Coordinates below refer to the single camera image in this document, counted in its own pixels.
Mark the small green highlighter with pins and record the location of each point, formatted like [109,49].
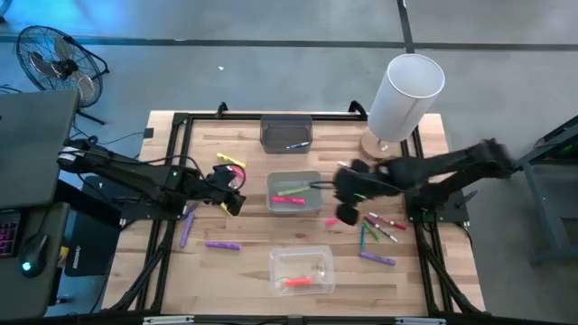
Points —
[372,232]

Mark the teal blue highlighter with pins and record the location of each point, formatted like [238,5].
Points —
[362,238]

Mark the black clamp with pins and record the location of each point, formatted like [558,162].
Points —
[357,108]
[221,109]

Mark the black aluminium frame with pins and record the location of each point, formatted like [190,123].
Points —
[179,118]

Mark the black computer mouse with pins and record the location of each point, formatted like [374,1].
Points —
[32,255]

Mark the clear plastic bin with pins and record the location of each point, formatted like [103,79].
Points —
[311,262]

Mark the black computer case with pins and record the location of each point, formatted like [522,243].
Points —
[92,253]

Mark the short yellow highlighter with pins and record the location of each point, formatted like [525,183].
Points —
[224,208]

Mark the orange highlighter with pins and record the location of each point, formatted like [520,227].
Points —
[298,282]

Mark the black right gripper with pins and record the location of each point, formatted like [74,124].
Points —
[357,187]

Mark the purple highlighter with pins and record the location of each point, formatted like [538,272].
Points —
[377,258]
[223,245]

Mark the smoky dark plastic bin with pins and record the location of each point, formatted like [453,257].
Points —
[280,135]

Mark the black floor fan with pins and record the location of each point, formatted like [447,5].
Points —
[65,67]

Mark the long purple marker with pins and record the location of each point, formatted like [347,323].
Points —
[186,230]

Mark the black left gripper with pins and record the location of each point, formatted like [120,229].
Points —
[221,180]

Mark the large pink highlighter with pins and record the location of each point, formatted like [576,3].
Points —
[288,200]

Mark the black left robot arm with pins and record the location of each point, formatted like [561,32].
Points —
[135,173]

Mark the thin white red-capped marker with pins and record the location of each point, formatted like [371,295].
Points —
[387,220]
[381,230]

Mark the grey metal stand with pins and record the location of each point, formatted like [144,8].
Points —
[538,212]

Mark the thin white blue-capped marker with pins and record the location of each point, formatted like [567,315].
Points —
[298,145]

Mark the translucent white plastic bin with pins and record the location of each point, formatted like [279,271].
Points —
[275,180]

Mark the silver aluminium bracket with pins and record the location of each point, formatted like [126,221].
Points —
[168,320]
[420,321]

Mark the dark standing desk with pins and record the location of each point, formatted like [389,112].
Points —
[31,144]

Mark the lime green highlighter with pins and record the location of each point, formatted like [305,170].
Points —
[293,190]

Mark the small pink highlighter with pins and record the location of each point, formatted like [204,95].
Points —
[331,222]
[235,170]

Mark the black power adapter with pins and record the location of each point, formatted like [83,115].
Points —
[148,133]

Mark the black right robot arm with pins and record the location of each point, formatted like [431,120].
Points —
[451,167]

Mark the black backlit keyboard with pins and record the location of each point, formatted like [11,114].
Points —
[9,234]

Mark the long yellow highlighter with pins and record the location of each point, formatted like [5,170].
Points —
[231,160]

